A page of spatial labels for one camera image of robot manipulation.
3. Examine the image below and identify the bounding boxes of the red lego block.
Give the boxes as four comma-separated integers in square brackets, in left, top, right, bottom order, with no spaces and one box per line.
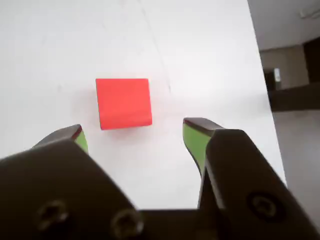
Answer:
[95,77,153,131]

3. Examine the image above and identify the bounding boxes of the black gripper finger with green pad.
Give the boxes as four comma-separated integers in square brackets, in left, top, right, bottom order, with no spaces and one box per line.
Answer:
[183,117,320,240]
[0,124,151,240]

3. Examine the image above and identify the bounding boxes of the metal cabinet handle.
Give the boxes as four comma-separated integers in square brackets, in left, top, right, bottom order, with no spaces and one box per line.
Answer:
[299,6,320,19]

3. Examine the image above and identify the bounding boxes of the dark low furniture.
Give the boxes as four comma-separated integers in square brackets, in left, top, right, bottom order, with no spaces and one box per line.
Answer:
[266,81,320,111]

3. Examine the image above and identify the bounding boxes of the white cabinet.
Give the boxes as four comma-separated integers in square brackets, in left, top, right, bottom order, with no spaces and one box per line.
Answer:
[247,0,320,52]

